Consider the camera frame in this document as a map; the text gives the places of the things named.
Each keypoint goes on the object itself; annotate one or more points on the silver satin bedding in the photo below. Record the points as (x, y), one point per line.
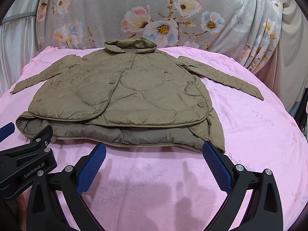
(18, 40)

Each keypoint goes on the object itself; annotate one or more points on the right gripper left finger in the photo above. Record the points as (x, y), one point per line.
(44, 209)

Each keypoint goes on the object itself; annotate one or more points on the pink bed sheet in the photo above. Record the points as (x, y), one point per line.
(169, 187)

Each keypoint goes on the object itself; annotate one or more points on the olive quilted jacket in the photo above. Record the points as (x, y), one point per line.
(128, 94)

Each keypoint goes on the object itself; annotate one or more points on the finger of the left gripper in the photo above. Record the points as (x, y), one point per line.
(6, 131)

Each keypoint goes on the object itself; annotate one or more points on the grey floral quilt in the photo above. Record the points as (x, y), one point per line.
(246, 30)

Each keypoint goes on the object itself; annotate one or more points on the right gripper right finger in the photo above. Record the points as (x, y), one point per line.
(264, 211)

